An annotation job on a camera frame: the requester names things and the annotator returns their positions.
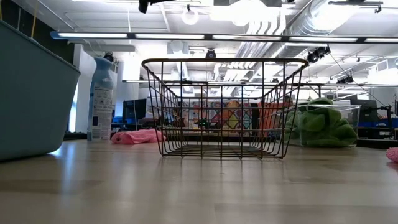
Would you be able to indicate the pink microfiber towel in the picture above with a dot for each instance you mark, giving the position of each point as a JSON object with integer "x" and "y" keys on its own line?
{"x": 393, "y": 154}
{"x": 136, "y": 137}

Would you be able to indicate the teal plastic bin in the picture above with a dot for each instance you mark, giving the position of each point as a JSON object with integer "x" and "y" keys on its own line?
{"x": 34, "y": 102}

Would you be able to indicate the long linear ceiling light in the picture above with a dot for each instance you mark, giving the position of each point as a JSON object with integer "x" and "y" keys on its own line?
{"x": 168, "y": 36}

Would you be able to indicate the round white ceiling lamp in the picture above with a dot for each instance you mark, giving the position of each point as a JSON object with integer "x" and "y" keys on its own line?
{"x": 190, "y": 15}

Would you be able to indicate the black ceiling spotlight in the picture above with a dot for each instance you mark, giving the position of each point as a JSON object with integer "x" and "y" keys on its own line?
{"x": 345, "y": 80}
{"x": 318, "y": 53}
{"x": 108, "y": 57}
{"x": 211, "y": 53}

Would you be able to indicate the black computer monitor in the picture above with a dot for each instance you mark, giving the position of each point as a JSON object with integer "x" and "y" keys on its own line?
{"x": 133, "y": 109}
{"x": 365, "y": 112}

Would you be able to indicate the light blue spray bottle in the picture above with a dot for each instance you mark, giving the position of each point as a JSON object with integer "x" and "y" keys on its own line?
{"x": 102, "y": 102}

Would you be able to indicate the clear plastic container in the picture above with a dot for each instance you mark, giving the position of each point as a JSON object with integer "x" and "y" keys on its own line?
{"x": 358, "y": 124}

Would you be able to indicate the colourful patterned wall panel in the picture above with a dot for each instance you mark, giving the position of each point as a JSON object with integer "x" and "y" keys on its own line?
{"x": 231, "y": 118}

